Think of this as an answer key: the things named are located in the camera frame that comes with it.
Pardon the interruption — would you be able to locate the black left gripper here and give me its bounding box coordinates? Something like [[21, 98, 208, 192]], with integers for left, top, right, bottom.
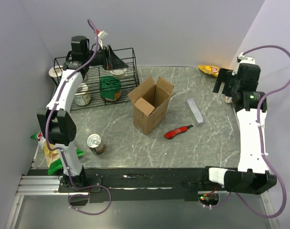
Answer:
[[83, 45, 128, 71]]

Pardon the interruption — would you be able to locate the grey rectangular packaged item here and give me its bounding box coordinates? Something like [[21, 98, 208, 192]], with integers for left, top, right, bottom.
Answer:
[[186, 98, 204, 125]]

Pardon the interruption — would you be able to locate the brown cardboard express box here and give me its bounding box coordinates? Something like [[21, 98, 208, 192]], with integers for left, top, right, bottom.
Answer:
[[128, 76, 174, 135]]

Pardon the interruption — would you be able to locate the red black utility knife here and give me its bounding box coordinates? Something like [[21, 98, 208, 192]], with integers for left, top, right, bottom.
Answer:
[[164, 125, 193, 139]]

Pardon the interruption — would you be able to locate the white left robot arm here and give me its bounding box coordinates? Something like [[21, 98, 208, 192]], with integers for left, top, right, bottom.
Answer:
[[37, 36, 128, 192]]

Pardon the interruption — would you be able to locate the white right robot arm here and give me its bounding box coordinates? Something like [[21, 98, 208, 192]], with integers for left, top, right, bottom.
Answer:
[[201, 62, 277, 195]]

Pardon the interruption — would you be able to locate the yellow Lays chips bag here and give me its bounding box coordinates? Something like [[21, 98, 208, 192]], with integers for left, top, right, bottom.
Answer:
[[198, 64, 220, 78]]

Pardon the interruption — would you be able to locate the Chobani yogurt cup in rack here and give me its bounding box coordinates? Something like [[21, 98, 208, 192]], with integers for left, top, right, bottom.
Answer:
[[110, 68, 127, 80]]

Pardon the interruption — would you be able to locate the Chobani yogurt cup right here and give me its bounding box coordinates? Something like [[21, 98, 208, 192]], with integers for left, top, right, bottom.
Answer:
[[224, 95, 233, 104]]

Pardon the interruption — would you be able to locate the white round container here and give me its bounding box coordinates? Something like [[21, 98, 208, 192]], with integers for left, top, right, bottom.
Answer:
[[73, 83, 91, 106]]

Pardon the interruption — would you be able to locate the white paper cup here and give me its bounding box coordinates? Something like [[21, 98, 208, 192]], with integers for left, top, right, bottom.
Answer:
[[48, 65, 63, 85]]

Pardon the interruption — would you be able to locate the silver tin can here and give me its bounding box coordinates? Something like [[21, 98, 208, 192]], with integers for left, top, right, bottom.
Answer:
[[86, 134, 105, 155]]

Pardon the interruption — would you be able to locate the green chips bag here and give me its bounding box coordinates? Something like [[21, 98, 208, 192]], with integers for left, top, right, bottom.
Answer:
[[30, 131, 84, 176]]

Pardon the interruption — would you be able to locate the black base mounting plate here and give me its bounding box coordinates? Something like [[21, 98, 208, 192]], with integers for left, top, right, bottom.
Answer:
[[58, 167, 257, 207]]

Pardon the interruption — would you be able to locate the black wire basket rack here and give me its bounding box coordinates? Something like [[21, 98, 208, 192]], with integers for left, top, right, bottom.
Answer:
[[53, 47, 141, 112]]

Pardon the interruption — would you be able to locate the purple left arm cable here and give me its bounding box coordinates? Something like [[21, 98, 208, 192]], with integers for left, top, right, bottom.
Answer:
[[44, 19, 112, 217]]

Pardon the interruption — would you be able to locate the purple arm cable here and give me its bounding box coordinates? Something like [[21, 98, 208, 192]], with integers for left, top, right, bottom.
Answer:
[[44, 19, 112, 217], [211, 44, 290, 219]]

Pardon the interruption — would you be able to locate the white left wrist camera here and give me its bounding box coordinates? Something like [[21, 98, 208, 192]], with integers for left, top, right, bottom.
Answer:
[[96, 30, 108, 48]]

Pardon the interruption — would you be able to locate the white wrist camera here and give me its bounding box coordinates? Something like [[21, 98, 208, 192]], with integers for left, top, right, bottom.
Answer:
[[96, 30, 108, 48], [232, 53, 256, 75]]

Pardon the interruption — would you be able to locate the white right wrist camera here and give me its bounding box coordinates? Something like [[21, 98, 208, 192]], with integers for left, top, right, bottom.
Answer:
[[232, 53, 256, 75]]

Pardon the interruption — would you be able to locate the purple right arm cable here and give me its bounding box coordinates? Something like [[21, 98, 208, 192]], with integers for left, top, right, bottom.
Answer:
[[211, 44, 290, 219]]

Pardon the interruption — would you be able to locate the aluminium frame rail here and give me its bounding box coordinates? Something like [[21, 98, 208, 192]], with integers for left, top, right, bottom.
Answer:
[[5, 152, 279, 229]]

